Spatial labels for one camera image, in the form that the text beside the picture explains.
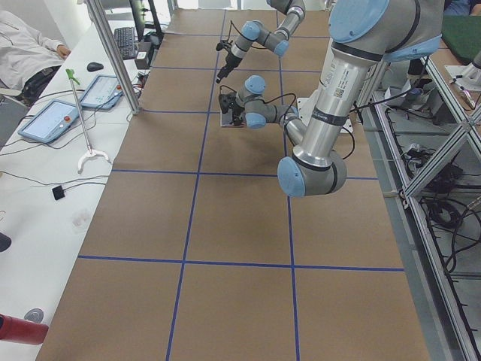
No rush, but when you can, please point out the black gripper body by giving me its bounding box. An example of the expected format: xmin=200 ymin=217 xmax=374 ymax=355
xmin=229 ymin=100 xmax=245 ymax=121
xmin=222 ymin=52 xmax=241 ymax=72

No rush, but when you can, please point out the pink towel with grey edge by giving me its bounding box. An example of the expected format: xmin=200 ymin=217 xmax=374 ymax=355
xmin=219 ymin=111 xmax=245 ymax=128

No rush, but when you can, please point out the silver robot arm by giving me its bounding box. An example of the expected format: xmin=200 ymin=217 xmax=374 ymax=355
xmin=216 ymin=0 xmax=306 ymax=83
xmin=235 ymin=1 xmax=444 ymax=197

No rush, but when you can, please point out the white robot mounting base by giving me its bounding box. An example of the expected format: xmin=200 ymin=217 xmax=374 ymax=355
xmin=295 ymin=37 xmax=356 ymax=134

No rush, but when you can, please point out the black power box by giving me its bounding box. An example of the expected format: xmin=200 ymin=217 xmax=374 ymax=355
xmin=135 ymin=41 xmax=154 ymax=70

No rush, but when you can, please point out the black keyboard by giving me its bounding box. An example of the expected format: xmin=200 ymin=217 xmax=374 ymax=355
xmin=113 ymin=27 xmax=136 ymax=59

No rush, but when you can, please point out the far teach pendant tablet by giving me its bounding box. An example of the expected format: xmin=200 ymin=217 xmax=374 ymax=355
xmin=80 ymin=74 xmax=123 ymax=111

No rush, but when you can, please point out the teach pendant tablet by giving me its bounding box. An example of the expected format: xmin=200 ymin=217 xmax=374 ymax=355
xmin=80 ymin=74 xmax=123 ymax=111
xmin=17 ymin=100 xmax=79 ymax=144

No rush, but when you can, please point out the black computer mouse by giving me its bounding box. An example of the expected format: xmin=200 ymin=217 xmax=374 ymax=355
xmin=86 ymin=62 xmax=104 ymax=72

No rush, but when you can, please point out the brown paper table cover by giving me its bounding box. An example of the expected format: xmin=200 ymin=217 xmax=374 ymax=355
xmin=38 ymin=10 xmax=429 ymax=360

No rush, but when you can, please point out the reacher grabber tool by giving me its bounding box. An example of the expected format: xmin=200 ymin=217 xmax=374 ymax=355
xmin=65 ymin=68 xmax=112 ymax=174

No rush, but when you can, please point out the near teach pendant tablet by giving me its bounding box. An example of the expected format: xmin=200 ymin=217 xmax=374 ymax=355
xmin=17 ymin=100 xmax=79 ymax=144

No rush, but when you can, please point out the small black square device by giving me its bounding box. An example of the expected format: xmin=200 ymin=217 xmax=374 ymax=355
xmin=52 ymin=185 xmax=65 ymax=201

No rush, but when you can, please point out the person in white hoodie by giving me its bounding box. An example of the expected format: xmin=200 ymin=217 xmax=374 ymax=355
xmin=1 ymin=11 xmax=71 ymax=105

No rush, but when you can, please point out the grey round cap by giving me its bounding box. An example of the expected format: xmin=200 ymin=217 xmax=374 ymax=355
xmin=23 ymin=308 xmax=44 ymax=323

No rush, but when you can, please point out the red bottle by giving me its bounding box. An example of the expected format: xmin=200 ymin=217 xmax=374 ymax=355
xmin=0 ymin=314 xmax=49 ymax=345

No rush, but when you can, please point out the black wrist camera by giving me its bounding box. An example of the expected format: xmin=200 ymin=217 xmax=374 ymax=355
xmin=218 ymin=92 xmax=235 ymax=114
xmin=216 ymin=40 xmax=233 ymax=52

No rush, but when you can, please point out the aluminium frame post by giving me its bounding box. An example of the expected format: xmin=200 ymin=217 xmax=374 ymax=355
xmin=84 ymin=0 xmax=140 ymax=115

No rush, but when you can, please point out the aluminium frame rail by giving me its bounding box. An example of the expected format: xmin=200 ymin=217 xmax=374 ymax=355
xmin=363 ymin=48 xmax=480 ymax=360

